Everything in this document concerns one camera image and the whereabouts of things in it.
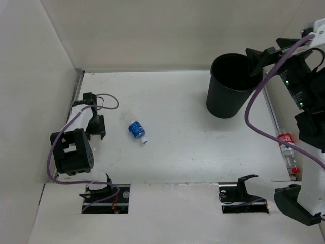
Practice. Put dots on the left metal rail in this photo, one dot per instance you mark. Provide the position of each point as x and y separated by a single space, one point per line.
75 95

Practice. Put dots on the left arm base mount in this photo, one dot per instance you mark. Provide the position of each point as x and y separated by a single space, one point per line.
118 204

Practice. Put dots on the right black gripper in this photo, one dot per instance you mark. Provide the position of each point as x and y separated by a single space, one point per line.
254 55

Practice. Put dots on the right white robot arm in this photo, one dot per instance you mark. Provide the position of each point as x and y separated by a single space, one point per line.
304 202

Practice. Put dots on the clear plastic bottle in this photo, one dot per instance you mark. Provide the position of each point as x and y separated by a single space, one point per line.
95 144

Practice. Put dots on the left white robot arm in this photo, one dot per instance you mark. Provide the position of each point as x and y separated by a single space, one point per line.
71 150

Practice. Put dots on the right metal rail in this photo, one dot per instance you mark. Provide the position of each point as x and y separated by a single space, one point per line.
271 110

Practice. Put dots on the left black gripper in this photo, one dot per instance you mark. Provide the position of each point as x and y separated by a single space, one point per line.
96 124

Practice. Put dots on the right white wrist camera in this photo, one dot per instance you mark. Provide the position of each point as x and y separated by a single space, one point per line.
316 28

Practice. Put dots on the blue label plastic bottle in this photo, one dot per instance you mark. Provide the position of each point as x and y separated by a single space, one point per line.
134 127

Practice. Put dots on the black plastic bin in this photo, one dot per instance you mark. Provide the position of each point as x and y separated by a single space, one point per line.
230 85

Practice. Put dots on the red label plastic bottle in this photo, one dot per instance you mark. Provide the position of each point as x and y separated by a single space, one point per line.
287 152

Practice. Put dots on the metal rail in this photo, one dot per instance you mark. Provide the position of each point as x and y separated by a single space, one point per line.
75 95
271 110

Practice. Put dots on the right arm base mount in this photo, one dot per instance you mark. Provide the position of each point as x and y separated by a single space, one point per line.
232 202

